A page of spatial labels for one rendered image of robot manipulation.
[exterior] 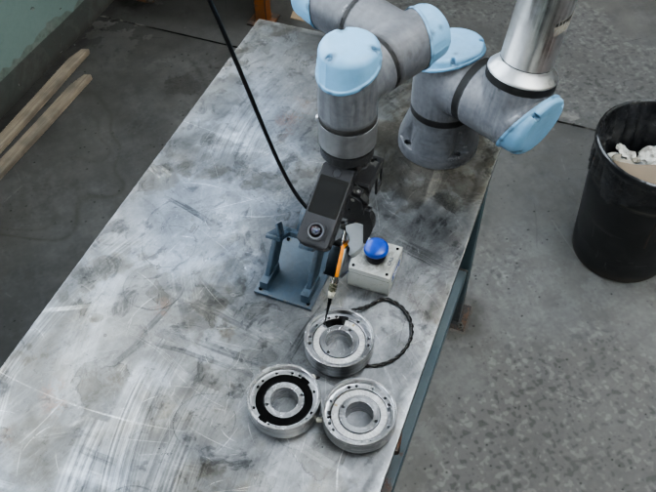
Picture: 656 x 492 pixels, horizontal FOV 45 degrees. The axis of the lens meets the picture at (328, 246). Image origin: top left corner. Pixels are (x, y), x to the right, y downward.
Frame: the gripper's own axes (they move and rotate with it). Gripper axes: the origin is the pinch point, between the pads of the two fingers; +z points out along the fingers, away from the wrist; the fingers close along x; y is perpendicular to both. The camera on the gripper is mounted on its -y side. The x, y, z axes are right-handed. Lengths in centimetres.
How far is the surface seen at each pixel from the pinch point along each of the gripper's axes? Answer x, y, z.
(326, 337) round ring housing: -1.1, -8.5, 10.3
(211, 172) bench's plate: 33.0, 18.9, 13.3
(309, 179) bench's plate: 15.3, 23.9, 13.3
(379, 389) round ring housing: -11.5, -14.1, 10.3
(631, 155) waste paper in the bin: -43, 108, 62
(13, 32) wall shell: 160, 103, 71
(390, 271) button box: -6.4, 5.7, 8.7
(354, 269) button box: -0.8, 4.1, 8.9
